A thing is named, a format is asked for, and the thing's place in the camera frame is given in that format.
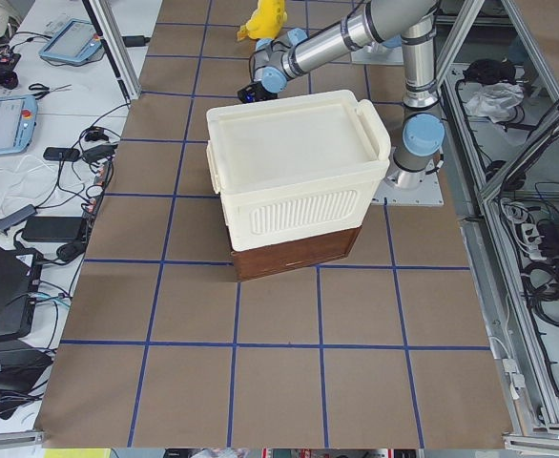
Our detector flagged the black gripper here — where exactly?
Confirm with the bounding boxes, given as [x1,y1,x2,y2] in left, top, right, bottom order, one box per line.
[238,81,276,103]

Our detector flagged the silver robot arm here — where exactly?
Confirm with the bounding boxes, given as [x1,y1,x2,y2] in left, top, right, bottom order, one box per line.
[235,1,445,183]

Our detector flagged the dark wooden drawer cabinet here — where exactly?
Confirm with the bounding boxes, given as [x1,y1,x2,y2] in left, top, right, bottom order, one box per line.
[231,226,362,281]

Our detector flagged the yellow plush toy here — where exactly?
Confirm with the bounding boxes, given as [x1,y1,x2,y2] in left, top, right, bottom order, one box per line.
[237,0,288,41]

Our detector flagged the cream plastic storage box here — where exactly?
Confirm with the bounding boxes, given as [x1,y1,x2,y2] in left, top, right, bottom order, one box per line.
[206,90,390,251]

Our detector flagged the far blue teach pendant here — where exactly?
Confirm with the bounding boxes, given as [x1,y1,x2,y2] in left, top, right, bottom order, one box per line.
[38,19,103,67]

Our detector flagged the blue teach pendant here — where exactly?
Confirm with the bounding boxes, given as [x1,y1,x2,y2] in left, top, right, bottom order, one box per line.
[0,94,38,156]
[38,19,103,67]

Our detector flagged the black power adapter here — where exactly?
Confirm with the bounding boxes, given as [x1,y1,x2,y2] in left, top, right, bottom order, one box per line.
[22,216,84,242]

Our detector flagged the crumpled white cloth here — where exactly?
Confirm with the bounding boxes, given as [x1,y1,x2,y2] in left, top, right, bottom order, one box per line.
[465,82,524,123]

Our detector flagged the near blue teach pendant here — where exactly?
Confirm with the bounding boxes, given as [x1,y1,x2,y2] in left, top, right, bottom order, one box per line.
[0,94,38,156]

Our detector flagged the brown paper table mat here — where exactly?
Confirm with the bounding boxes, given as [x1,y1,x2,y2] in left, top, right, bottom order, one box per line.
[36,1,512,449]

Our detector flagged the black laptop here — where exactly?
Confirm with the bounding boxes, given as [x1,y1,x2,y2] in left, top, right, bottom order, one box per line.
[0,247,42,342]

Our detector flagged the aluminium frame post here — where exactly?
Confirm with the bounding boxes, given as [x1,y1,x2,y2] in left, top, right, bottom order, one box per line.
[82,0,141,103]

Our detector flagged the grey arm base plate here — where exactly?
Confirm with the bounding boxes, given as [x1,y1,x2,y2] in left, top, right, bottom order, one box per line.
[371,159,445,207]

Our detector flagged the black handled scissors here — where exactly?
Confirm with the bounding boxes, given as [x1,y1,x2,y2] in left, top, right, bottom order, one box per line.
[28,83,72,100]

